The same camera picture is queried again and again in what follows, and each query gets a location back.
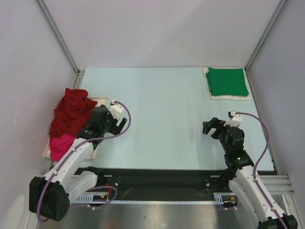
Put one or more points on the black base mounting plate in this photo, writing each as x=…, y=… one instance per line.
x=160, y=185

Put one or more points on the aluminium frame post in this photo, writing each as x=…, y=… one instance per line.
x=272, y=22
x=79, y=73

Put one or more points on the dark red t-shirt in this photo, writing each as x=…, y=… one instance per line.
x=71, y=113

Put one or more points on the folded cream t-shirt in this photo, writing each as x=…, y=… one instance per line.
x=227, y=97

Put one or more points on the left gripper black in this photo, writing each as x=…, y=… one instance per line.
x=115, y=129

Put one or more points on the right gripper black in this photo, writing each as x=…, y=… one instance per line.
x=214, y=123

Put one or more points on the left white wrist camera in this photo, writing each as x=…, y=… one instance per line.
x=116, y=109

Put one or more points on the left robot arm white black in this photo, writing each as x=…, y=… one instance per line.
x=51, y=195

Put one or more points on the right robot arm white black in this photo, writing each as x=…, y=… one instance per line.
x=243, y=179

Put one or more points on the left aluminium frame post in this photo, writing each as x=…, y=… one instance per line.
x=79, y=73

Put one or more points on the green t-shirt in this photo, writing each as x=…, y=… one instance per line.
x=226, y=82

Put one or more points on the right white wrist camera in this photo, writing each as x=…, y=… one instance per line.
x=235, y=119

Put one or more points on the right aluminium frame post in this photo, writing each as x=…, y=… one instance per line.
x=272, y=22

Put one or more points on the cream plastic tray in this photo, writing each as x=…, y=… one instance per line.
x=100, y=101

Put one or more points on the pink t-shirt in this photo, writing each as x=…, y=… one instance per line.
x=59, y=146

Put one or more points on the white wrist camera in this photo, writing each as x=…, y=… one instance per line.
x=235, y=119
x=116, y=109

